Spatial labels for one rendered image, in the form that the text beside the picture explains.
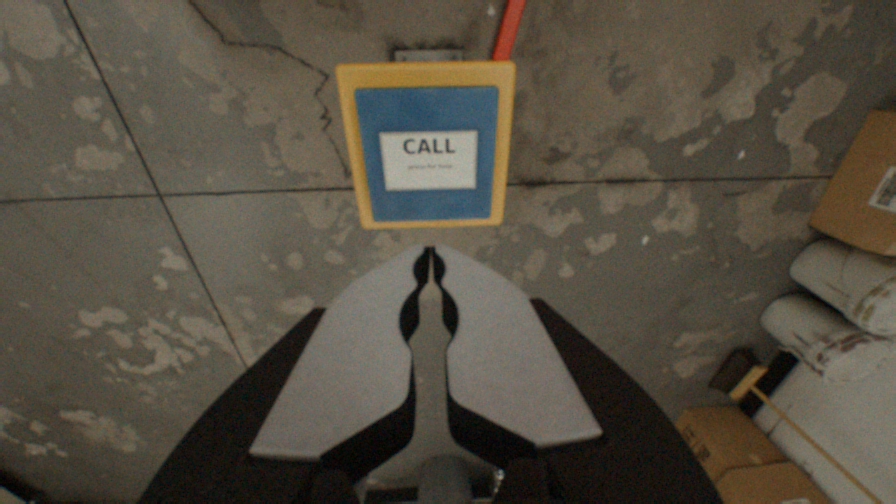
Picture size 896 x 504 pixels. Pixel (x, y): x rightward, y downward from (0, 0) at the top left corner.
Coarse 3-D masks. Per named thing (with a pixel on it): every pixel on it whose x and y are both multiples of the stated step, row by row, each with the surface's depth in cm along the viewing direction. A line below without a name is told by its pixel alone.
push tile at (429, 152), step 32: (384, 96) 21; (416, 96) 21; (448, 96) 21; (480, 96) 21; (384, 128) 22; (416, 128) 22; (448, 128) 22; (480, 128) 23; (384, 160) 23; (416, 160) 23; (448, 160) 24; (480, 160) 24; (384, 192) 25; (416, 192) 25; (448, 192) 25; (480, 192) 25
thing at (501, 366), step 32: (448, 256) 11; (448, 288) 9; (480, 288) 9; (512, 288) 9; (448, 320) 9; (480, 320) 8; (512, 320) 8; (448, 352) 7; (480, 352) 7; (512, 352) 7; (544, 352) 7; (448, 384) 6; (480, 384) 6; (512, 384) 6; (544, 384) 6; (448, 416) 7; (480, 416) 6; (512, 416) 6; (544, 416) 6; (576, 416) 6; (480, 448) 6; (512, 448) 6; (544, 448) 6
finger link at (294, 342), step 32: (288, 352) 7; (256, 384) 6; (224, 416) 6; (256, 416) 6; (192, 448) 5; (224, 448) 5; (160, 480) 5; (192, 480) 5; (224, 480) 5; (256, 480) 5; (288, 480) 5
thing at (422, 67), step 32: (352, 64) 22; (384, 64) 22; (416, 64) 22; (448, 64) 22; (480, 64) 22; (512, 64) 22; (352, 96) 23; (512, 96) 23; (352, 128) 24; (352, 160) 25; (384, 224) 28; (416, 224) 28; (448, 224) 28; (480, 224) 28
